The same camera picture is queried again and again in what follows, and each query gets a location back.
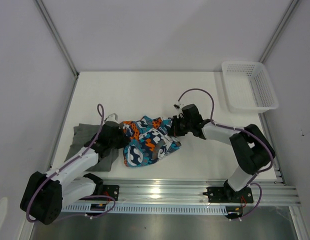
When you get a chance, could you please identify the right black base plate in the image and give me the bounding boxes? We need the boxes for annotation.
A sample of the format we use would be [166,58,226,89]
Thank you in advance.
[202,186,254,204]

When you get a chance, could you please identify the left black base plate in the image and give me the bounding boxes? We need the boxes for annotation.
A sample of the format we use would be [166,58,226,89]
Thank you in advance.
[93,184,120,201]

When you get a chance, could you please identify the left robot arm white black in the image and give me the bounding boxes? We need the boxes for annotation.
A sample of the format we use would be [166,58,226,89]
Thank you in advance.
[20,113,129,225]

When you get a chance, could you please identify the white plastic basket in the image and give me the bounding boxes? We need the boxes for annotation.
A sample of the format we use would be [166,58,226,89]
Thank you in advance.
[221,61,279,114]

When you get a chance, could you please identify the colourful patterned shorts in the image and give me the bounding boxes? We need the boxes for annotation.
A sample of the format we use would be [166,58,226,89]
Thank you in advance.
[120,115,182,168]

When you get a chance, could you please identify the aluminium mounting rail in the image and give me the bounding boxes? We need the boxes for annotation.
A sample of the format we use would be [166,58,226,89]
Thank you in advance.
[28,177,301,206]

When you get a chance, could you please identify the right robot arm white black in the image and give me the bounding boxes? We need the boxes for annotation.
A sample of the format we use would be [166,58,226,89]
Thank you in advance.
[168,104,276,202]

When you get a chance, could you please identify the white slotted cable duct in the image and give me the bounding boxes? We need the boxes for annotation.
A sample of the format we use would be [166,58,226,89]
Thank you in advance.
[61,202,228,216]

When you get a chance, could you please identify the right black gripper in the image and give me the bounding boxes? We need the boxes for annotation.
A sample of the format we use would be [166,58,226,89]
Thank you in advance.
[167,115,193,137]

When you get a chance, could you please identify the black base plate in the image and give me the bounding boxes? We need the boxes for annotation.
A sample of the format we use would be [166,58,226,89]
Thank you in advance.
[202,186,254,204]
[93,184,120,201]

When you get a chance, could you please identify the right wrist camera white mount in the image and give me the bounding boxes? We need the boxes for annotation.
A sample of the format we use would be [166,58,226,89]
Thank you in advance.
[173,101,185,111]

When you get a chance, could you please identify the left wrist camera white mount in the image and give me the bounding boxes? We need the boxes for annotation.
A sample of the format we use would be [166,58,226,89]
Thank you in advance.
[105,113,119,124]

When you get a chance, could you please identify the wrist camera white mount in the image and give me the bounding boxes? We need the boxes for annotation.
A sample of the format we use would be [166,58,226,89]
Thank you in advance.
[173,101,185,111]
[105,113,119,124]

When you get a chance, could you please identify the grey shorts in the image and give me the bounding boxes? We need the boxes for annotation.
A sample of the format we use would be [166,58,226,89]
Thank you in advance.
[65,123,119,172]

